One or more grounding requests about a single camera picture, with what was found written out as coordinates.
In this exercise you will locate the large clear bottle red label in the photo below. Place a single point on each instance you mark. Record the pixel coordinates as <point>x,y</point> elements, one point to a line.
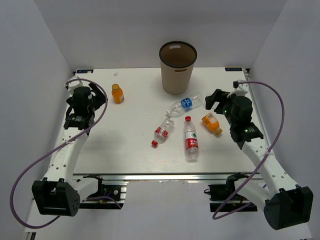
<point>190,140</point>

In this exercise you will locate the blue sticker corner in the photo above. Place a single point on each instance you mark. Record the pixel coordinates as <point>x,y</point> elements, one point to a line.
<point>84,71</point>
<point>233,69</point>

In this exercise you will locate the blue sticker left corner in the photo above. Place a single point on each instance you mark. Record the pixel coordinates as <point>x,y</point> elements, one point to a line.
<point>84,71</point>

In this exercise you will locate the blue sticker right corner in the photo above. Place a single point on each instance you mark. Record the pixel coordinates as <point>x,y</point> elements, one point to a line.
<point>233,69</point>

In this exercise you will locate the orange juice bottle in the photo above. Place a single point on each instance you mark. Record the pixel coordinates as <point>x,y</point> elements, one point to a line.
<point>212,124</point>
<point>117,94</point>

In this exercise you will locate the small clear bottle red cap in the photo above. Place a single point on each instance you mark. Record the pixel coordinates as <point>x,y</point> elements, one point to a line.
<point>162,132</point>

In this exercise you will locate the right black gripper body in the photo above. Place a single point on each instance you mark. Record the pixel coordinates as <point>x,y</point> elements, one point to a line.
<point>224,106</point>

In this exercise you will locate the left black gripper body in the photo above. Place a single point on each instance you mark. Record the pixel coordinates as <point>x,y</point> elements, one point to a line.
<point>98,99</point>

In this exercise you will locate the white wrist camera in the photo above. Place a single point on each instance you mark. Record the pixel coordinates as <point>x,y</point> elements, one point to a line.
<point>73,83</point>
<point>240,88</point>

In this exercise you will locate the clear bottle blue label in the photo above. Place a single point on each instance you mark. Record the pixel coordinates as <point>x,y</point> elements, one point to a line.
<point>179,108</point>

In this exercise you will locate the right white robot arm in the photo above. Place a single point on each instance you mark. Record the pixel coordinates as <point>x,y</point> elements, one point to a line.
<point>283,202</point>

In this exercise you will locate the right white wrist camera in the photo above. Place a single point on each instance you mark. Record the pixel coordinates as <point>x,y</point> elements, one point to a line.
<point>240,88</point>

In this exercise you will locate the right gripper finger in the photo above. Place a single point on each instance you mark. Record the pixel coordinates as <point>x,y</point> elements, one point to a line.
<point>219,94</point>
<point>209,102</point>

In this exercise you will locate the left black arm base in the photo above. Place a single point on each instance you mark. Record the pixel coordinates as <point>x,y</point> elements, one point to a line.
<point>99,193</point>

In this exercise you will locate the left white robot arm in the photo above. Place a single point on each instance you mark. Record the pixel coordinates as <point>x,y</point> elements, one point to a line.
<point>57,194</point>

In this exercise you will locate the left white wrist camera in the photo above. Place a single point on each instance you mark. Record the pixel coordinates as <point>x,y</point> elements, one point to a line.
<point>73,83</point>

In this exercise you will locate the brown cylindrical paper bin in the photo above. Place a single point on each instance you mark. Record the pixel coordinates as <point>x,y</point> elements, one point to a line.
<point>177,59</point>

